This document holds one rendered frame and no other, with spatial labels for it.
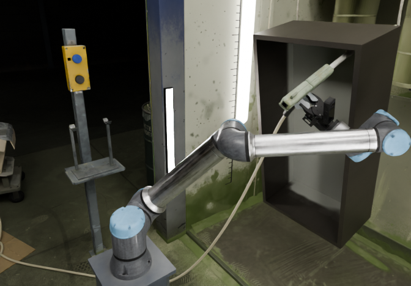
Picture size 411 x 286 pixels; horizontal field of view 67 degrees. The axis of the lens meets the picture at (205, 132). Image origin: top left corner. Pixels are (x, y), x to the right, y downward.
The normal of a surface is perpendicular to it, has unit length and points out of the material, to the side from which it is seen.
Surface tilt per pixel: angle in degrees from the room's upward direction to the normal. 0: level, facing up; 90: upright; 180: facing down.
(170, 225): 90
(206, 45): 90
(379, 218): 57
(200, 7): 90
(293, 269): 0
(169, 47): 90
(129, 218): 5
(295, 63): 102
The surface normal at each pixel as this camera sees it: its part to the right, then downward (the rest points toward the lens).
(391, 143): -0.08, 0.35
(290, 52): 0.62, 0.30
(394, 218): -0.65, -0.33
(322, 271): 0.02, -0.93
